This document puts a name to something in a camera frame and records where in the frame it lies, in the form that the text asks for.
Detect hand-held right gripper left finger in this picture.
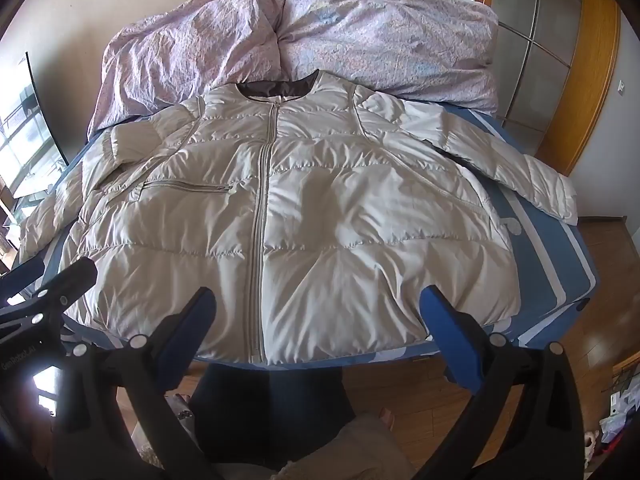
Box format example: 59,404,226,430
52,287,221,480

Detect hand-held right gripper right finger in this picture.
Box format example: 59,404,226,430
419,284,586,480

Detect person's dark pants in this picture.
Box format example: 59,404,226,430
189,362,352,480

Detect wooden frosted-glass wardrobe door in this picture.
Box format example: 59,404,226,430
474,0,622,177

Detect blue white striped bed sheet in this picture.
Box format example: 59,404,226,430
15,100,601,367

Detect lilac floral duvet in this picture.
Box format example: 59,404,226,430
87,0,501,141

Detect window with dark frame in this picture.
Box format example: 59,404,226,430
0,52,69,241

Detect beige fuzzy fabric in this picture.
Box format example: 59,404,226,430
272,411,417,480

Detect clutter of small items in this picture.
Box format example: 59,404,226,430
582,355,640,466

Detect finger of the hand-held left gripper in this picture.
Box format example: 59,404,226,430
0,259,47,306
0,258,98,336

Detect beige puffer jacket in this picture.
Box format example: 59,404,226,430
17,71,581,367

